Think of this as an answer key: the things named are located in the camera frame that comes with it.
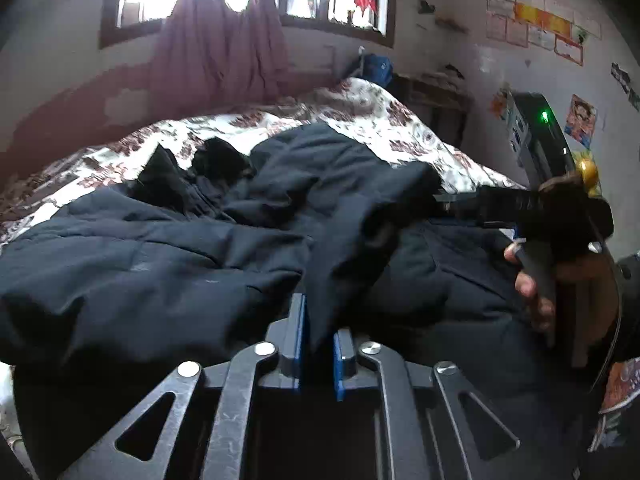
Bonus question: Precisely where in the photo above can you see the dark navy padded jacket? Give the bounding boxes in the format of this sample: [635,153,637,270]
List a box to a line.
[1,124,574,479]

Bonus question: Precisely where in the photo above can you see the person's right hand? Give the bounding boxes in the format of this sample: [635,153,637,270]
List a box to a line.
[504,171,620,347]

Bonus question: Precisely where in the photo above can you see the dark wooden side table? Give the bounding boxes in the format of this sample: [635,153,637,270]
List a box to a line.
[390,70,474,148]

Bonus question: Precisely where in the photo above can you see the floral white red bedspread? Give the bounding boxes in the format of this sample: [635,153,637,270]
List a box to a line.
[0,77,526,461]

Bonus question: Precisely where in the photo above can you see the blue bag by bed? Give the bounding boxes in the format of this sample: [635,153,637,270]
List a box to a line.
[345,53,394,88]

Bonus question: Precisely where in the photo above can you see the purple curtain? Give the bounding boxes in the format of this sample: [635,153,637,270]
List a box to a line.
[149,0,288,119]

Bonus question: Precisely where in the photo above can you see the cartoon picture on wall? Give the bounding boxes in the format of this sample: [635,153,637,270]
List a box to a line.
[564,94,598,150]

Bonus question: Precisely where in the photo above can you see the paper posters on wall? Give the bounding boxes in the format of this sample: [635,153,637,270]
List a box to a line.
[486,0,602,66]

